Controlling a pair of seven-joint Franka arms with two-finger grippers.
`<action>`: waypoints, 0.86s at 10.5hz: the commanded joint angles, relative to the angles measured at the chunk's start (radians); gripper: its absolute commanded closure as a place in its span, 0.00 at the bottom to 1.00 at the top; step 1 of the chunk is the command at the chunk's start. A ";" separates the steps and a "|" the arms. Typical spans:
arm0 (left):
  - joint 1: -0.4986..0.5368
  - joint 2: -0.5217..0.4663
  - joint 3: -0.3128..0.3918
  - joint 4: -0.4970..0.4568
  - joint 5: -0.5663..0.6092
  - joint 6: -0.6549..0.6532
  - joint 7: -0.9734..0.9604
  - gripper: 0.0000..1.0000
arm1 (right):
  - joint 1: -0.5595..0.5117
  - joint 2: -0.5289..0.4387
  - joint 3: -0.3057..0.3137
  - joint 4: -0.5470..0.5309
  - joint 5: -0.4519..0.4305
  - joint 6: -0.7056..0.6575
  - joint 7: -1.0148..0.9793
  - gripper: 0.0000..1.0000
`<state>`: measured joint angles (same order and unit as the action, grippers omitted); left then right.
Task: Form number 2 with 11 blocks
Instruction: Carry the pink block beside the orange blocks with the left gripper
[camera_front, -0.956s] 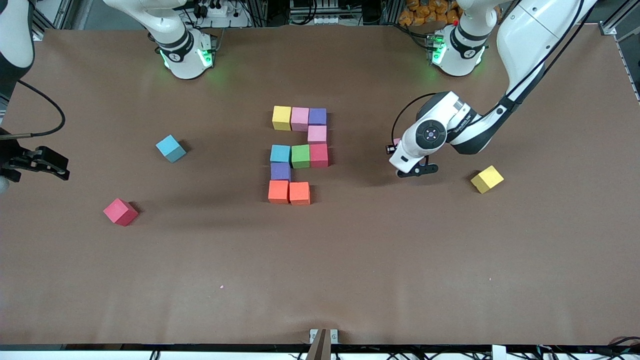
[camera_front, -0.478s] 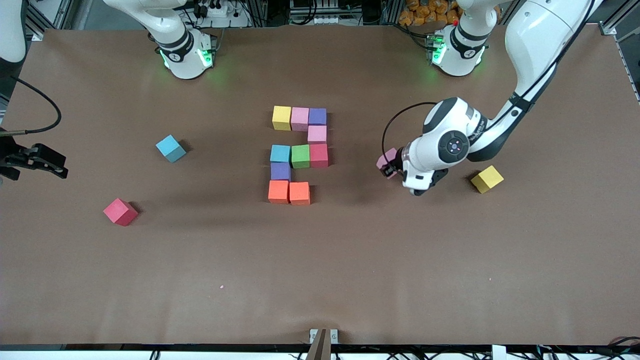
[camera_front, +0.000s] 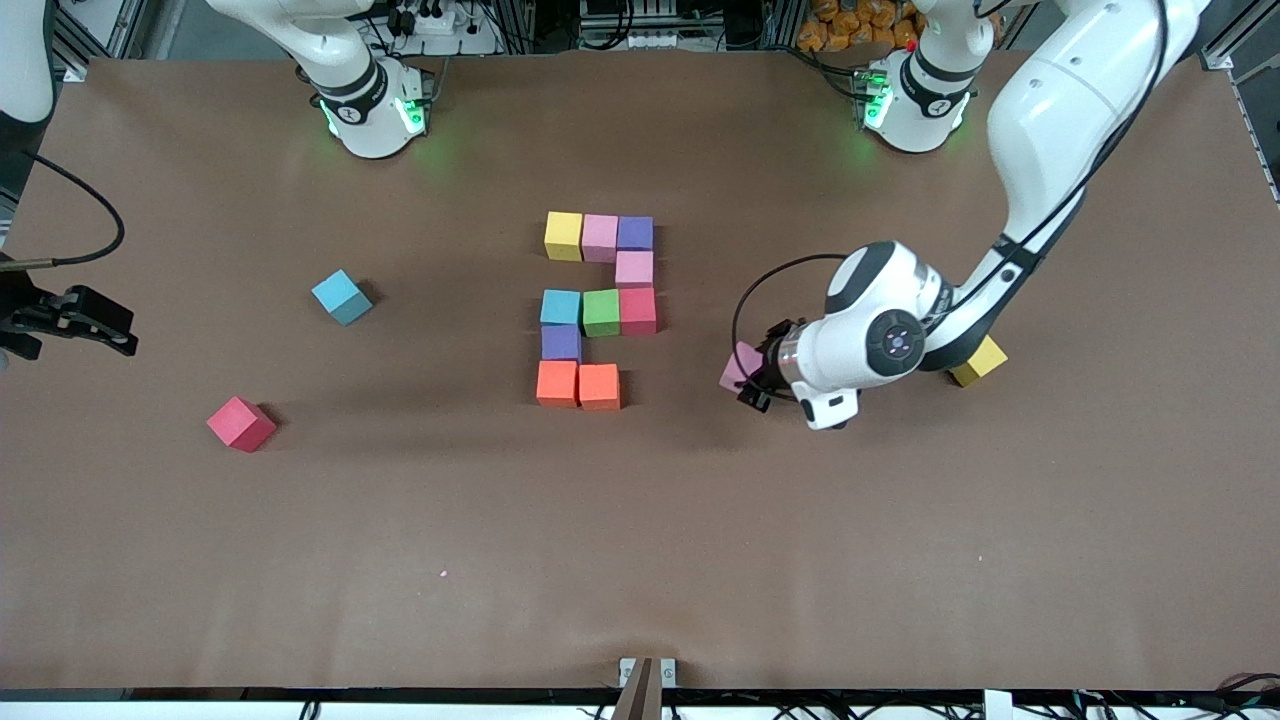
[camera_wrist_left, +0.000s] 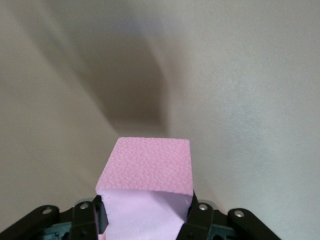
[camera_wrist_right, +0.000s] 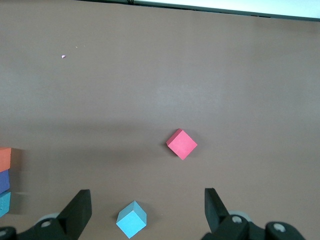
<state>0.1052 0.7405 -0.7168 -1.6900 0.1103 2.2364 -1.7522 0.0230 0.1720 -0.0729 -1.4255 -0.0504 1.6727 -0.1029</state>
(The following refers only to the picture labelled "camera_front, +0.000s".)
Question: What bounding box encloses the red foam cube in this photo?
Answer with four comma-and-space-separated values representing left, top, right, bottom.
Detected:
619, 287, 658, 336
206, 396, 278, 454

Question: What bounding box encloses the orange foam cube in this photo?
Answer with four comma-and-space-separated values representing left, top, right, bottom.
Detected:
536, 360, 580, 409
578, 363, 622, 412

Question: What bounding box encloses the green foam cube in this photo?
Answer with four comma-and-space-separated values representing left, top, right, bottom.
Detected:
582, 289, 621, 338

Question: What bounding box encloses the yellow foam cube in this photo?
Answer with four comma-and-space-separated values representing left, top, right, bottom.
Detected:
948, 335, 1009, 389
544, 211, 584, 263

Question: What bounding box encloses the pile of orange objects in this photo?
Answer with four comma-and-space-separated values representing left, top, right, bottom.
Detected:
800, 0, 921, 53

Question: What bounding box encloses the metal equipment rack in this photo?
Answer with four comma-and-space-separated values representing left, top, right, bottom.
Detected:
580, 0, 801, 51

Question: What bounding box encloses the white power strip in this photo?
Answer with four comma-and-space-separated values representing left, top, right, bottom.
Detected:
395, 0, 461, 36

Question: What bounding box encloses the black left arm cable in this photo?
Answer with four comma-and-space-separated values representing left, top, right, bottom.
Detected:
730, 0, 1171, 401

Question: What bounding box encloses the silver aluminium frame bar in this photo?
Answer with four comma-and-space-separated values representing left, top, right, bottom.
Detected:
1200, 0, 1280, 71
50, 0, 111, 83

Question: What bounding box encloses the grey metal edge bracket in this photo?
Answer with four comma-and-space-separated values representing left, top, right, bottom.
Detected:
618, 657, 677, 689

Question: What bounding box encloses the brown post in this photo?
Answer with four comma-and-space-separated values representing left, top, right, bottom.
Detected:
610, 657, 666, 720

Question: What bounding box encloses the white table frame rail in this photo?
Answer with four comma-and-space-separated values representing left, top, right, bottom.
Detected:
0, 688, 1280, 720

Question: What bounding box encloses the black cable bundle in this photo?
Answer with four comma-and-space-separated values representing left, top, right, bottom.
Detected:
1215, 672, 1280, 713

